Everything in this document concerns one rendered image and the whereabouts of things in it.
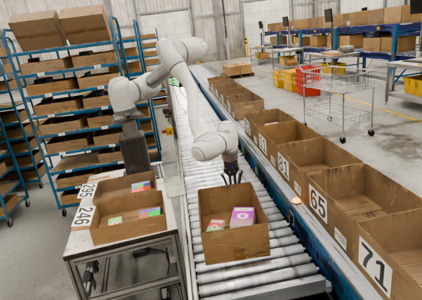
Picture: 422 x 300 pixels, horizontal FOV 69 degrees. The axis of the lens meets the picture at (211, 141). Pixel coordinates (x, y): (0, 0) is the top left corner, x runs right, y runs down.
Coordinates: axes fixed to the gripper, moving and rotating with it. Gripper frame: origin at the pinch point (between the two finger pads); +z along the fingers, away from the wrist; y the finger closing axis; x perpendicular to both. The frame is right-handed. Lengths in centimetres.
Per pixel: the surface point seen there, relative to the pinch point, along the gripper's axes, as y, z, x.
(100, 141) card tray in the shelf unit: 107, 8, -167
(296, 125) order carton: -58, -16, -50
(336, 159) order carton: -58, -11, 4
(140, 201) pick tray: 54, 6, -19
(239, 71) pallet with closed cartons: -217, 62, -963
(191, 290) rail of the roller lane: 29, 11, 51
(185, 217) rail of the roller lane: 28.6, 11.9, -3.5
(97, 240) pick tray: 74, 7, 10
